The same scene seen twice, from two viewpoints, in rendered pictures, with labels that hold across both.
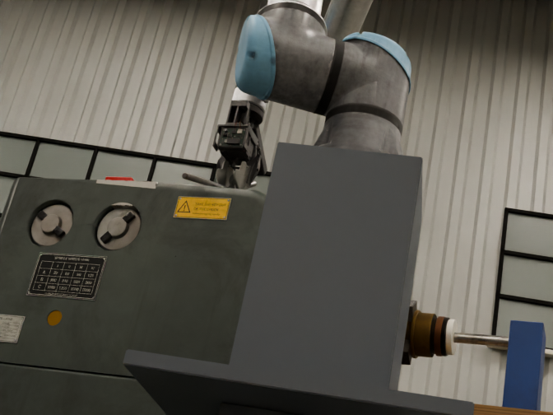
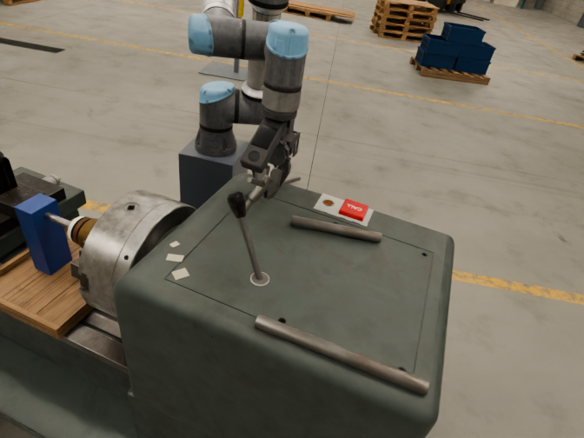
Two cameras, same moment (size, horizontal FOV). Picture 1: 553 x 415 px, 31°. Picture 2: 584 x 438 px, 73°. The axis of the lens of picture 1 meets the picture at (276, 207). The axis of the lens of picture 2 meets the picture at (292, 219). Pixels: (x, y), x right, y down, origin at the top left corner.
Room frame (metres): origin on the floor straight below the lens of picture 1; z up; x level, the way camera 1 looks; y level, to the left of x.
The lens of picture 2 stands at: (2.59, 0.09, 1.79)
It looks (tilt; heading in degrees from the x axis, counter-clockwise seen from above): 36 degrees down; 174
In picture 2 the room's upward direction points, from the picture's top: 10 degrees clockwise
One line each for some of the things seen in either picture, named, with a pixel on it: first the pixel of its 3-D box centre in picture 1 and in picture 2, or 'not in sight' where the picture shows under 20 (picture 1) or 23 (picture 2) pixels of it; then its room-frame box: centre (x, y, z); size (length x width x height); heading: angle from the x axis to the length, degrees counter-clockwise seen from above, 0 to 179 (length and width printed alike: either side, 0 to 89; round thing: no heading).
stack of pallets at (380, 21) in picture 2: not in sight; (402, 19); (-7.41, 2.85, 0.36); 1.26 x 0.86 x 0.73; 94
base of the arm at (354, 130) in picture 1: (358, 153); (215, 135); (1.27, -0.10, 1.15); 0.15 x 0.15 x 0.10
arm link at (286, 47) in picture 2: not in sight; (285, 56); (1.81, 0.10, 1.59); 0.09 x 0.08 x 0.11; 7
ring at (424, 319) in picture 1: (424, 334); (96, 235); (1.79, -0.33, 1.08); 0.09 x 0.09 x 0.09; 68
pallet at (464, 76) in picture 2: not in sight; (454, 50); (-4.67, 3.14, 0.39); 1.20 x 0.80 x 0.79; 90
